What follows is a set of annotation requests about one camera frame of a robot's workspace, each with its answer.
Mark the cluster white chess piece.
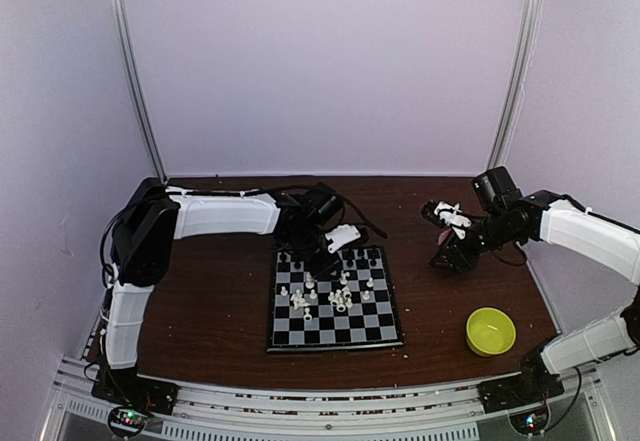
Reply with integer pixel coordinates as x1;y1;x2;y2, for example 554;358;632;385
328;286;354;313

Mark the aluminium frame post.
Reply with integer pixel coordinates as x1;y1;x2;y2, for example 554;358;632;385
110;0;168;182
487;0;543;169

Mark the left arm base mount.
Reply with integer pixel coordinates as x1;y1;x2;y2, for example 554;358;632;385
91;377;179;439

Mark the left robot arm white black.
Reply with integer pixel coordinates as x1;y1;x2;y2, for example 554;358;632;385
101;177;374;405

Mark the right aluminium frame post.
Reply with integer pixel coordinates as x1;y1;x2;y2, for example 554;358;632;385
487;0;543;169

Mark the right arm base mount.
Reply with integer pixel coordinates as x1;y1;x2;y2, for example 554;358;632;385
477;373;564;437

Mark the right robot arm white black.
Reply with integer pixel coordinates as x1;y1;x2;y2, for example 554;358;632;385
421;166;639;403

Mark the patterned blue red bowl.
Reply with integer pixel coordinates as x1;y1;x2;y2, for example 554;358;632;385
437;230;451;246

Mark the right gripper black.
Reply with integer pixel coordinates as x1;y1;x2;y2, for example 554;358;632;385
430;209;521;274

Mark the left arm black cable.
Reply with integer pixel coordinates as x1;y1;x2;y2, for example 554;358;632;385
97;182;389;282

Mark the white king chess piece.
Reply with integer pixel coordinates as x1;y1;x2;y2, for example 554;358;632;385
305;273;315;289

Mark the black white chessboard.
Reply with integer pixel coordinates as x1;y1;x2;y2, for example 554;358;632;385
267;245;404;353

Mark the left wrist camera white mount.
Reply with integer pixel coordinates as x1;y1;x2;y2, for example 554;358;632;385
324;224;362;253

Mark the left aluminium frame post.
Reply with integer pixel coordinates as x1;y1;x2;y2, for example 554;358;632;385
110;0;168;182

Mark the yellow-green bowl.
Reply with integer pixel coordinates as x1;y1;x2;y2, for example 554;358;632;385
465;307;517;357

